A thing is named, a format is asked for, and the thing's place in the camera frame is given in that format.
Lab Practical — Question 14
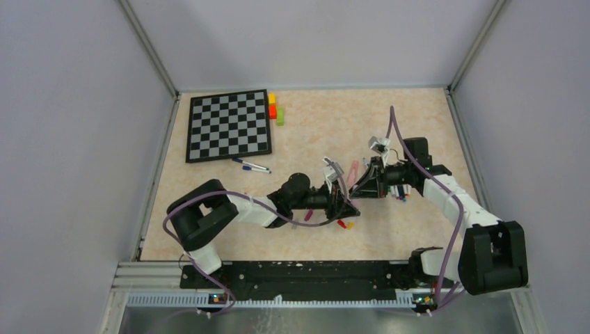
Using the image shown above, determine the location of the pink highlighter marker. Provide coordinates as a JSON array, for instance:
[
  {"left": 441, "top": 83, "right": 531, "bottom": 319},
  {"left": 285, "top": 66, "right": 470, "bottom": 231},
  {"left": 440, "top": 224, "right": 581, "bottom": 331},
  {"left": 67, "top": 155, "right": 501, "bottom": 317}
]
[{"left": 346, "top": 160, "right": 360, "bottom": 187}]

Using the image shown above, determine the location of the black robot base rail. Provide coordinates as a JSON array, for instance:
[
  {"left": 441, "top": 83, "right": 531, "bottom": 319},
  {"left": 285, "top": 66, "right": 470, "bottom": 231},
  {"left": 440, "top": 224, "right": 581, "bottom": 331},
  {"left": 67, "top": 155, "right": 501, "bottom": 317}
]
[{"left": 180, "top": 260, "right": 436, "bottom": 301}]

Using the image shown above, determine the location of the blue capped whiteboard pen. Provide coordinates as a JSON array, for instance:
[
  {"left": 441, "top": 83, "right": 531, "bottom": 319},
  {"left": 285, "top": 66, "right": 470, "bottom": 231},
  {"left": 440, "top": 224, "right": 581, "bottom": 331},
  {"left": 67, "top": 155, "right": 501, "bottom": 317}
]
[{"left": 231, "top": 158, "right": 270, "bottom": 170}]

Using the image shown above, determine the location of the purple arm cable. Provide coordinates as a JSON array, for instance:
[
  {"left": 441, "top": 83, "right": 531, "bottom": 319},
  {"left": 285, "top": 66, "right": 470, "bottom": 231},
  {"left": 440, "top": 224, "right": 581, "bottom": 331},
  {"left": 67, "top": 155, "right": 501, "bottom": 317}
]
[
  {"left": 162, "top": 158, "right": 349, "bottom": 319},
  {"left": 386, "top": 106, "right": 465, "bottom": 317}
]

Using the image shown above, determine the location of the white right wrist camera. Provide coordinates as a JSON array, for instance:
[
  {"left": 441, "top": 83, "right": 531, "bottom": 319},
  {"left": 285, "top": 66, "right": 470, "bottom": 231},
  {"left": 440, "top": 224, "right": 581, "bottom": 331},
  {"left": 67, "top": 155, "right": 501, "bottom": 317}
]
[{"left": 368, "top": 136, "right": 390, "bottom": 165}]

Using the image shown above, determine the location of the green toy block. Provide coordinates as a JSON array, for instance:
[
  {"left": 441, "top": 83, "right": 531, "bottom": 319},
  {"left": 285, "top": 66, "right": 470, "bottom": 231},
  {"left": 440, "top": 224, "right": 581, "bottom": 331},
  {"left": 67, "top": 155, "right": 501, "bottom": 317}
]
[{"left": 276, "top": 106, "right": 285, "bottom": 126}]

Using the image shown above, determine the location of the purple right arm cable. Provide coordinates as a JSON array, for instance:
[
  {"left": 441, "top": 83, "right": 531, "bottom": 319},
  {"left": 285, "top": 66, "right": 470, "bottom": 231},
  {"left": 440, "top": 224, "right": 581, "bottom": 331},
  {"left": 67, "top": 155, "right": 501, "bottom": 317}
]
[{"left": 386, "top": 106, "right": 465, "bottom": 317}]

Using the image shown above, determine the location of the black and grey chessboard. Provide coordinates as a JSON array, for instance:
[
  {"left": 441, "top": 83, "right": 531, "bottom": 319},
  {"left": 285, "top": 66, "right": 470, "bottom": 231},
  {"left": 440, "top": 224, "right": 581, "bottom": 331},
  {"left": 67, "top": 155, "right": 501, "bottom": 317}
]
[{"left": 185, "top": 89, "right": 273, "bottom": 164}]

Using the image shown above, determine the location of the grey slotted cable duct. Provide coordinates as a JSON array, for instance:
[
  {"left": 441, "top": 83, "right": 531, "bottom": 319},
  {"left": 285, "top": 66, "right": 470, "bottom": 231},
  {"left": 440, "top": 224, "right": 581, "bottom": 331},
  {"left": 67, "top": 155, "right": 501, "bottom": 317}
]
[{"left": 126, "top": 292, "right": 415, "bottom": 309}]

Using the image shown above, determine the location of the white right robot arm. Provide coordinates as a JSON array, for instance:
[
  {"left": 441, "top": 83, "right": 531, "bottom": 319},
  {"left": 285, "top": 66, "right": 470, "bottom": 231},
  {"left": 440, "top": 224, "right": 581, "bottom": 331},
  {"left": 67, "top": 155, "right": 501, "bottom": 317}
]
[{"left": 350, "top": 136, "right": 529, "bottom": 295}]

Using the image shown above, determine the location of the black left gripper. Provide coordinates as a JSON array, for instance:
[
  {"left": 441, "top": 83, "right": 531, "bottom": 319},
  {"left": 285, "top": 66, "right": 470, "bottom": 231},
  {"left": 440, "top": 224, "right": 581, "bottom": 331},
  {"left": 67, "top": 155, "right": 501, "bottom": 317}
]
[{"left": 291, "top": 178, "right": 360, "bottom": 221}]

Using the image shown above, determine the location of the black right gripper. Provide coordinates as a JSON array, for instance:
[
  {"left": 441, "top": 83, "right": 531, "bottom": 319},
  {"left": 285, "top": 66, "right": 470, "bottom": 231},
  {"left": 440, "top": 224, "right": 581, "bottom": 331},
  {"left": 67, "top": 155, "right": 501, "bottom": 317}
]
[{"left": 349, "top": 156, "right": 412, "bottom": 199}]

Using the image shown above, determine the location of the orange toy block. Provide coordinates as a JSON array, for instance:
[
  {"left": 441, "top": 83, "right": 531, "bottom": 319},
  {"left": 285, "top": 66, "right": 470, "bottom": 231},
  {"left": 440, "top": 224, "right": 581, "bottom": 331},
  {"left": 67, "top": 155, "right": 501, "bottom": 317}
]
[{"left": 269, "top": 104, "right": 277, "bottom": 120}]

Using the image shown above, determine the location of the magenta pen cap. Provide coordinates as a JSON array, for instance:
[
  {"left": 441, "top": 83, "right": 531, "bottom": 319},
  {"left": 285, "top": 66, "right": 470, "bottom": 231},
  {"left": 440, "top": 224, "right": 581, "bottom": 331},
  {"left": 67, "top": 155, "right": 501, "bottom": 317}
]
[{"left": 304, "top": 209, "right": 313, "bottom": 222}]

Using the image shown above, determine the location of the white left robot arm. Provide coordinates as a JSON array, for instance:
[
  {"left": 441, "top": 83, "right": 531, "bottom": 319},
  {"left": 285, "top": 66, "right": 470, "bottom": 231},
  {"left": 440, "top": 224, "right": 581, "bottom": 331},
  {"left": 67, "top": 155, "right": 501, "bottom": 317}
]
[{"left": 166, "top": 173, "right": 360, "bottom": 288}]

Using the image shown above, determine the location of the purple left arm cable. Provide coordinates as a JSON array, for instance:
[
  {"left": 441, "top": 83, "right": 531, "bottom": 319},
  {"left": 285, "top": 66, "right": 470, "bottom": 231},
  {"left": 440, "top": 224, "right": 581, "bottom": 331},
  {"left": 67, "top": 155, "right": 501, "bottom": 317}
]
[{"left": 162, "top": 158, "right": 349, "bottom": 319}]

